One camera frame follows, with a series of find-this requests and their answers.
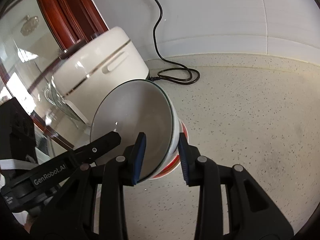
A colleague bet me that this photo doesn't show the red banded white bowl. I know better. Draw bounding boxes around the red banded white bowl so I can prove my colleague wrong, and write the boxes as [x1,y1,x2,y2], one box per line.
[149,119,190,181]

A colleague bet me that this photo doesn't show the cream rice cooker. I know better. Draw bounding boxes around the cream rice cooker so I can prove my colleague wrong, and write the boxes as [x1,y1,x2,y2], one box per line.
[51,27,149,125]

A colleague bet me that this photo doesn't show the black power cable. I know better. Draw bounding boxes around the black power cable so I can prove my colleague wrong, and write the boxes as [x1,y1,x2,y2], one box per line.
[134,0,201,85]

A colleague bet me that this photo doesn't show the plain white bowl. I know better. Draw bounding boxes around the plain white bowl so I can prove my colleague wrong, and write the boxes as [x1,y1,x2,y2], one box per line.
[90,80,180,181]

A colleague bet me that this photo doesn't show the red wooden window frame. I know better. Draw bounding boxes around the red wooden window frame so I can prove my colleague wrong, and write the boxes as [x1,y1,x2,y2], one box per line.
[1,0,108,150]

